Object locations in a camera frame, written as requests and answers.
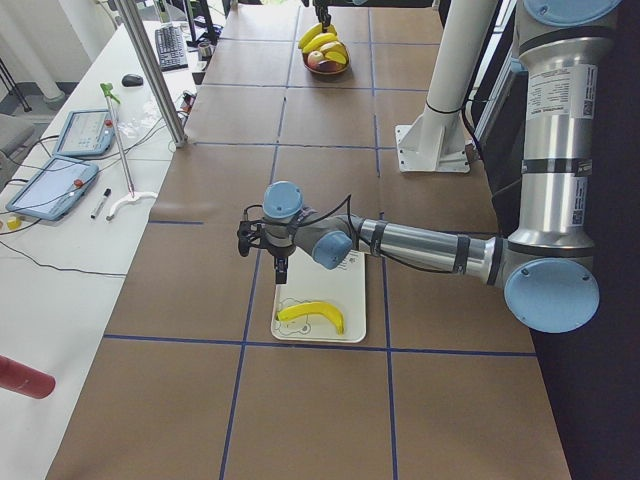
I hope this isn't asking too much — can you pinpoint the red yellow peach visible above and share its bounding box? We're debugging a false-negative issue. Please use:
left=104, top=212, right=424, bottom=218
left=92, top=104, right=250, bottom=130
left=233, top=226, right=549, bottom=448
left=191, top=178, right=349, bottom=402
left=306, top=51, right=325, bottom=70

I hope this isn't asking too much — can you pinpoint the grey tape roll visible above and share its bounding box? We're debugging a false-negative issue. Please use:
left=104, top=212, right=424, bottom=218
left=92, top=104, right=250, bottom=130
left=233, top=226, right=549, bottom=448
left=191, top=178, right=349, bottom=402
left=198, top=41, right=213, bottom=61

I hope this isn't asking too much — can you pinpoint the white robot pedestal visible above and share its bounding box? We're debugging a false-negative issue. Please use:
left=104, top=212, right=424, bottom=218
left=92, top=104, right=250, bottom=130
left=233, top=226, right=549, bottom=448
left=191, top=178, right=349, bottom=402
left=395, top=0, right=499, bottom=173

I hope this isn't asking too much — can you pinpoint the yellow banana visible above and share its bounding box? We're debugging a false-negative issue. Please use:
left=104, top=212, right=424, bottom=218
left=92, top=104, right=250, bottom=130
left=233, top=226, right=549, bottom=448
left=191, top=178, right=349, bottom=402
left=319, top=41, right=349, bottom=65
left=276, top=301, right=345, bottom=335
left=298, top=23, right=337, bottom=52

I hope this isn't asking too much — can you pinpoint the lower blue teach pendant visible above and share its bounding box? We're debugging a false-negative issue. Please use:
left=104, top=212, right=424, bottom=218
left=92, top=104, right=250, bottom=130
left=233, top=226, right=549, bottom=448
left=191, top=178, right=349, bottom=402
left=6, top=154, right=99, bottom=221

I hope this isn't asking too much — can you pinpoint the upper blue teach pendant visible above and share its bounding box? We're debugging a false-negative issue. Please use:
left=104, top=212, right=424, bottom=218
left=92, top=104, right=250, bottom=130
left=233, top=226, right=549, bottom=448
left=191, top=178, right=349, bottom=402
left=53, top=109, right=114, bottom=158

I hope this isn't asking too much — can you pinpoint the white reacher grabber tool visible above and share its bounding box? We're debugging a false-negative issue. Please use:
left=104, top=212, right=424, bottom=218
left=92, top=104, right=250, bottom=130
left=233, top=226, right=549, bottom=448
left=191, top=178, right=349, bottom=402
left=100, top=83, right=158, bottom=221

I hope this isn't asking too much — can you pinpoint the white bear tray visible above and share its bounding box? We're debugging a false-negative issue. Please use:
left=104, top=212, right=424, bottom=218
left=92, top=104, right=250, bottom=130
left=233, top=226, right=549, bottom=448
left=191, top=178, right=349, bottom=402
left=271, top=249, right=366, bottom=343

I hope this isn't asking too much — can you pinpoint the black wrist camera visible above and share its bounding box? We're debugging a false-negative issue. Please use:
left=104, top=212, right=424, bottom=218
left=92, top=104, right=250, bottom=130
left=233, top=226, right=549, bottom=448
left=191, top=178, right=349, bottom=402
left=236, top=212, right=263, bottom=257

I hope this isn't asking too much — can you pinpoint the black cable on desk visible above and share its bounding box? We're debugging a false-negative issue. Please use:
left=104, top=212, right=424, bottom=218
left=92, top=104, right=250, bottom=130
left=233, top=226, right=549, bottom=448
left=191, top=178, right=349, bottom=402
left=0, top=240, right=127, bottom=278

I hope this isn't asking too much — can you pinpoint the blue teach pendant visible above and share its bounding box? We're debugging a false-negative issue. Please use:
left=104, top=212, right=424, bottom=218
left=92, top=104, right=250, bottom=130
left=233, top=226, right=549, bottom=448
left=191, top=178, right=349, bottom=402
left=6, top=154, right=99, bottom=221
left=53, top=109, right=114, bottom=158

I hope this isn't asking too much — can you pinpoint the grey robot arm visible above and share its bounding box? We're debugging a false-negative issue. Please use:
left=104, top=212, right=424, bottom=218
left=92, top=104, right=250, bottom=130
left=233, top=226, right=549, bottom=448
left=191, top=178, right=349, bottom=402
left=238, top=1, right=619, bottom=333

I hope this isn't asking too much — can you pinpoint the black marker pen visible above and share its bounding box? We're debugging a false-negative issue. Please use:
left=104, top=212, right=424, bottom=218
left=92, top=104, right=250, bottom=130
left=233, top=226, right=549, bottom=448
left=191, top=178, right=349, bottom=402
left=90, top=188, right=112, bottom=219

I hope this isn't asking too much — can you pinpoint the dark red mango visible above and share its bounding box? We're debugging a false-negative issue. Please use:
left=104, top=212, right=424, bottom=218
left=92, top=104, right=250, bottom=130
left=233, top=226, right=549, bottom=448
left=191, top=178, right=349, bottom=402
left=317, top=60, right=342, bottom=72

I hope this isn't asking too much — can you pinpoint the black computer mouse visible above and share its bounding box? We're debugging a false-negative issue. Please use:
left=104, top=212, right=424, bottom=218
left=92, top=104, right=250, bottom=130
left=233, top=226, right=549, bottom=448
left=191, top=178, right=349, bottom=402
left=121, top=74, right=144, bottom=87

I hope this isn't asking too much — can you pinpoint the aluminium frame post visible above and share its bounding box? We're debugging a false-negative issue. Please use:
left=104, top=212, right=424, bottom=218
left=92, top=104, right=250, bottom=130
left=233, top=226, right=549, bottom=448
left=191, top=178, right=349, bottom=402
left=115, top=0, right=187, bottom=148

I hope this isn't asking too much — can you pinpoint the red cylinder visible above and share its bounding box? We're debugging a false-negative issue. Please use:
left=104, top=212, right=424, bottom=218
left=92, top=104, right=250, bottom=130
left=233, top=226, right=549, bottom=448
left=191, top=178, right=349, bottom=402
left=0, top=356, right=56, bottom=399

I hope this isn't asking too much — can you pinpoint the black keyboard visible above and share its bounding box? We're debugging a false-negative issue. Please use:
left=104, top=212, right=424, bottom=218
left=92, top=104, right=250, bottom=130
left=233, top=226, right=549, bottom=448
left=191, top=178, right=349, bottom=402
left=154, top=25, right=188, bottom=72

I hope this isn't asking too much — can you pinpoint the brown wicker basket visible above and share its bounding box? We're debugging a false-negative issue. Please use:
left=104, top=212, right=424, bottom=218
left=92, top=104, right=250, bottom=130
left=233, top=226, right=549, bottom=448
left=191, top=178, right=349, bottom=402
left=302, top=49, right=350, bottom=76

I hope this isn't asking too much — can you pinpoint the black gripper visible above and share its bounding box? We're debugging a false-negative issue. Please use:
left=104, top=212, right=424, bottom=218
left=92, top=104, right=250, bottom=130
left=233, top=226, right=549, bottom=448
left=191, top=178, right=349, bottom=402
left=273, top=249, right=291, bottom=285
left=313, top=0, right=331, bottom=31

